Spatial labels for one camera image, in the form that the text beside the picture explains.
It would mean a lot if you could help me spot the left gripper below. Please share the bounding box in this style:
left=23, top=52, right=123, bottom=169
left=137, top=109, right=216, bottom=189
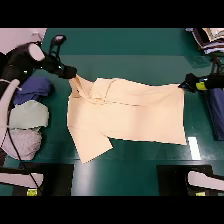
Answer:
left=53, top=61, right=79, bottom=80

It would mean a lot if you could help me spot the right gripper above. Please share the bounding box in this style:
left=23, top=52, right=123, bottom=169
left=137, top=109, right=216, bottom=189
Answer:
left=177, top=72, right=201, bottom=94

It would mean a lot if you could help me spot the peach T-shirt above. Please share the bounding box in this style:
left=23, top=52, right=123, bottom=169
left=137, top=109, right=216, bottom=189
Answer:
left=66, top=74, right=188, bottom=165

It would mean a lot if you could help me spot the dark blue garment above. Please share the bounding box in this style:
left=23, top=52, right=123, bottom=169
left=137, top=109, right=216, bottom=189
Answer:
left=204, top=87, right=224, bottom=141

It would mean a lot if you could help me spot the heap of clothes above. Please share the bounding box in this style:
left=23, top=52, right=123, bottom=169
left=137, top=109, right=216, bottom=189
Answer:
left=185, top=27, right=224, bottom=56

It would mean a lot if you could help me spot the pale green garment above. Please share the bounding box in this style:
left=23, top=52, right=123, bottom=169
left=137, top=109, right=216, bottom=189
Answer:
left=7, top=99, right=51, bottom=131

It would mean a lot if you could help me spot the grey garment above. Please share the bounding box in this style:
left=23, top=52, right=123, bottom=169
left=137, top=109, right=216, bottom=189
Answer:
left=1, top=127, right=44, bottom=161

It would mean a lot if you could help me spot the black cable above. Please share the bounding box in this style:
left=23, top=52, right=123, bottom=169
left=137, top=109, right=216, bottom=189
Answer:
left=5, top=111, right=44, bottom=196

